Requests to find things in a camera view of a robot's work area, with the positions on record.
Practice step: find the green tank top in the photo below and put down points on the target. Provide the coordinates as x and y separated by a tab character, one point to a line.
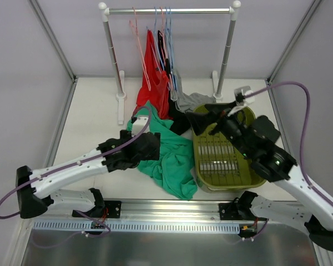
172	172

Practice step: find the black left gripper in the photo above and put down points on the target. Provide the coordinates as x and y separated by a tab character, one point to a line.
151	145

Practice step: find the aluminium right frame post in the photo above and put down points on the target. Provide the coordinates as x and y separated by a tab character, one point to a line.
299	31

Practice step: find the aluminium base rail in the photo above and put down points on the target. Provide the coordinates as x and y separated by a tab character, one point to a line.
169	209

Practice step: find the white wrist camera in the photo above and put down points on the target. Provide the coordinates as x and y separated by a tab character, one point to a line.
243	99
139	124

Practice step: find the black tank top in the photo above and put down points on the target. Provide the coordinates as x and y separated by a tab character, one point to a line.
180	123

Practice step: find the red tank top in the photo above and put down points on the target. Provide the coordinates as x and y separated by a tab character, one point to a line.
154	87

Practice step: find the grey tank top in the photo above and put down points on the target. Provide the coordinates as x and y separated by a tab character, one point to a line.
185	102

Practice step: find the blue wire hanger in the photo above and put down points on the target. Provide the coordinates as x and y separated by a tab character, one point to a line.
174	96
157	55
169	43

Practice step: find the silver and white clothes rack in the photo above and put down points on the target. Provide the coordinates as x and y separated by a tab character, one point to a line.
217	77

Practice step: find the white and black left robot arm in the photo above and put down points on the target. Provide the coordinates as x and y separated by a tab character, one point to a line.
44	190

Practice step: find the aluminium frame post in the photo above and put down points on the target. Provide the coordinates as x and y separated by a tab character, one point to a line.
39	13
299	31

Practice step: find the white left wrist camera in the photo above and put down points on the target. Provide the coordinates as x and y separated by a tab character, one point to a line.
139	124

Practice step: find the aluminium left frame post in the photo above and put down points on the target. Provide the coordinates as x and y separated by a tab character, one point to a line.
39	13

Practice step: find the white slotted cable duct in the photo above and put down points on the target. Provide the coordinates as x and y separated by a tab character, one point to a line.
136	226

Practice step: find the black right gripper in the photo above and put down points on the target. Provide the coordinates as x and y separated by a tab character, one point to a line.
220	122

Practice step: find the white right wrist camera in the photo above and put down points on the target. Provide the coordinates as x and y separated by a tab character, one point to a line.
243	99

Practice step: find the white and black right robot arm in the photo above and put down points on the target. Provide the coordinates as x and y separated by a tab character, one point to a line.
256	140

